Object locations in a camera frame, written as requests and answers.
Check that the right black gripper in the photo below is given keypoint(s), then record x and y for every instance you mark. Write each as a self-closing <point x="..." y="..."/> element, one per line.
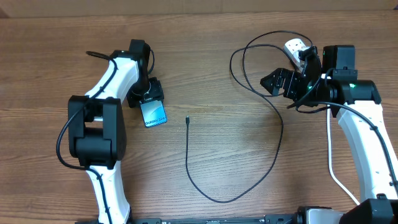
<point x="278" y="78"/>

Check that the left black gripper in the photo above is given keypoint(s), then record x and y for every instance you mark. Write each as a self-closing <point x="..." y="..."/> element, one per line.
<point x="155" y="92"/>

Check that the blue Samsung Galaxy smartphone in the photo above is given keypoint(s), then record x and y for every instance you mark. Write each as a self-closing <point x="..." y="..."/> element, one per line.
<point x="153" y="113"/>

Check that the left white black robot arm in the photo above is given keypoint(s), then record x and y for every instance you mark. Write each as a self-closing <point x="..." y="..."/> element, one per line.
<point x="96" y="129"/>

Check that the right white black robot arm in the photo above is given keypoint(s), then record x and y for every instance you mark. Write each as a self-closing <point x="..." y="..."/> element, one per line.
<point x="332" y="81"/>

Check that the white power strip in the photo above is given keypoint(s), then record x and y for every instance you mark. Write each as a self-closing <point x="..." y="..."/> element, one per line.
<point x="292" y="47"/>

